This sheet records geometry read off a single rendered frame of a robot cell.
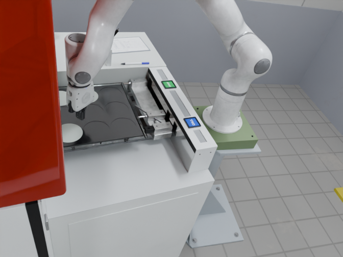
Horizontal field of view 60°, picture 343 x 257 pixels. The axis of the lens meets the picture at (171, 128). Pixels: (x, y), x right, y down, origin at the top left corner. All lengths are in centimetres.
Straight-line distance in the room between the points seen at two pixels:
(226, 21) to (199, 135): 43
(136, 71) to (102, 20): 57
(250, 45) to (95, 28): 55
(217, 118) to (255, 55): 36
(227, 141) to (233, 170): 114
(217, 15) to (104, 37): 37
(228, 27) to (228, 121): 46
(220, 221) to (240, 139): 89
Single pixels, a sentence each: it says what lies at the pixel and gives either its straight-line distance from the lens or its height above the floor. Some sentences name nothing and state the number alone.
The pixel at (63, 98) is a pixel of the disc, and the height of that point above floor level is 90.
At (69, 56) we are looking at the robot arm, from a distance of 100.
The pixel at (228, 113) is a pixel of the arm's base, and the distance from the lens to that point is 133.
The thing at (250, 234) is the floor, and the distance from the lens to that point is 218.
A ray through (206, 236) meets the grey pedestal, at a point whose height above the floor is 2.
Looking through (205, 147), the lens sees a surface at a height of 96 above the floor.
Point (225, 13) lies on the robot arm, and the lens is 105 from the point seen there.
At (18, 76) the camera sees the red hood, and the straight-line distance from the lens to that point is 42.
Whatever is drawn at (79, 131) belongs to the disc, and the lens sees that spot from 120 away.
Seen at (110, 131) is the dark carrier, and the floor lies 90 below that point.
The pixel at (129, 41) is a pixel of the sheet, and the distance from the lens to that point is 167.
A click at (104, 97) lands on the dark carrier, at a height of 90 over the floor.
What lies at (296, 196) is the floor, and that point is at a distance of 256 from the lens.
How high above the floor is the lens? 174
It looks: 42 degrees down
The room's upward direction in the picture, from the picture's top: 15 degrees clockwise
